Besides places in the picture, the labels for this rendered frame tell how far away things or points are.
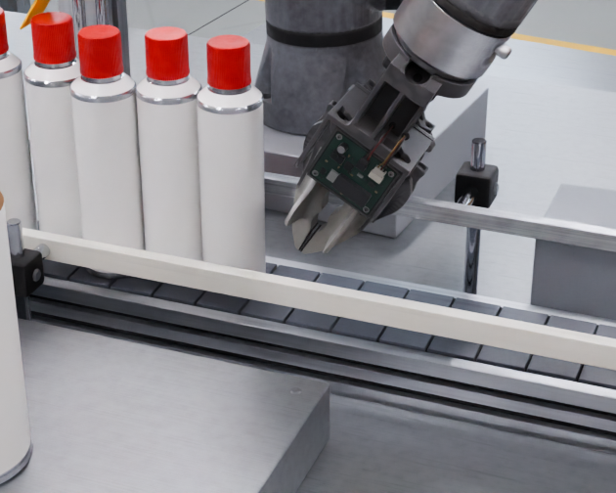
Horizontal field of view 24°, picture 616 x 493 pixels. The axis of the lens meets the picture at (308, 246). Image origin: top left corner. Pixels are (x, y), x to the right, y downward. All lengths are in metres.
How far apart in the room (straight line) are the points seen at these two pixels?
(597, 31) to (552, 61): 2.63
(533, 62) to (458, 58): 0.82
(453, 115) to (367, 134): 0.46
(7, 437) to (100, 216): 0.27
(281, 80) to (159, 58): 0.32
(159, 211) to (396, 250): 0.27
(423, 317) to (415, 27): 0.23
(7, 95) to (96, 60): 0.10
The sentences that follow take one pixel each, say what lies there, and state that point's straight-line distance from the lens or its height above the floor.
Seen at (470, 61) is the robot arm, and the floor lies 1.11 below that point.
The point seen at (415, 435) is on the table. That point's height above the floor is 0.83.
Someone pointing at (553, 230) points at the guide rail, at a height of 0.96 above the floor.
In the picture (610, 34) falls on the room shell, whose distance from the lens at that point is 4.40.
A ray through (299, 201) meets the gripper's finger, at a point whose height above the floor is 0.99.
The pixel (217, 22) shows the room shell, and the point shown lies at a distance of 4.43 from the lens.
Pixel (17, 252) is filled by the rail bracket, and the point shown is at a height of 0.93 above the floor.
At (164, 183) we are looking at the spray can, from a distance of 1.13.
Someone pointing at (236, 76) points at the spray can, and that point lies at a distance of 1.08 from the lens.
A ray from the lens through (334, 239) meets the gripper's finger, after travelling 1.05.
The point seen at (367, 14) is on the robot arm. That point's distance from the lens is 1.39.
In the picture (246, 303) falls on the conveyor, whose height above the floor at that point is 0.88.
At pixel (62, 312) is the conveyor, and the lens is 1.19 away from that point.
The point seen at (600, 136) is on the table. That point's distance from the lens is 1.58.
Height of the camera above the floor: 1.46
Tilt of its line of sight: 28 degrees down
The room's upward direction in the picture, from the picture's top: straight up
